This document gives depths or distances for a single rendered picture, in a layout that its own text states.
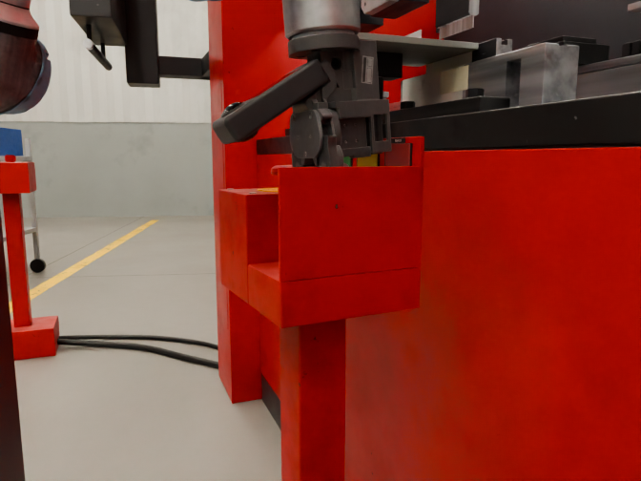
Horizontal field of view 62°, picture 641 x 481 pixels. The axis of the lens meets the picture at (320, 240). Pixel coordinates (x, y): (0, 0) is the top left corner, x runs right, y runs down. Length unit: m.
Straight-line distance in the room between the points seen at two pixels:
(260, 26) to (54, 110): 6.60
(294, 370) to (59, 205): 7.71
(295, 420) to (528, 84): 0.54
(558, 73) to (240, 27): 1.15
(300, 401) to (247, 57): 1.30
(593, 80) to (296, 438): 0.80
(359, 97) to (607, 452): 0.42
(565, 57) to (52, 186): 7.77
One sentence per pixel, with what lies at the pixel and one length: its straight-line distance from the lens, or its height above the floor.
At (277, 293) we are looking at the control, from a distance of 0.51.
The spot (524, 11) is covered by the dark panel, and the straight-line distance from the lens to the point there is 1.69.
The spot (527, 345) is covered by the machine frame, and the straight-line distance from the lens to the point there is 0.65.
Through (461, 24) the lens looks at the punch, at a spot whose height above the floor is 1.05.
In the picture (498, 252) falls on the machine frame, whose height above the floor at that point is 0.71.
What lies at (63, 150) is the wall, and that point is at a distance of 8.20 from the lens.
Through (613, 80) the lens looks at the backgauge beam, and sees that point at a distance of 1.07.
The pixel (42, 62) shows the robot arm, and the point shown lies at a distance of 0.87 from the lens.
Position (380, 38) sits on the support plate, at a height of 0.99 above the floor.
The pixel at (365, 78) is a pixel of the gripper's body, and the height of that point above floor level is 0.90.
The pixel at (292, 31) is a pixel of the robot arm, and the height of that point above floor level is 0.94.
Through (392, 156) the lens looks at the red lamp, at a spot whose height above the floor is 0.82.
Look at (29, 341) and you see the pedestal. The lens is 2.53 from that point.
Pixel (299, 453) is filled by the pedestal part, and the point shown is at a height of 0.48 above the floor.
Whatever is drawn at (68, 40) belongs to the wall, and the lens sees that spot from 8.28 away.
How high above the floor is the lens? 0.82
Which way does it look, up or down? 9 degrees down
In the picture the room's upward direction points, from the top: straight up
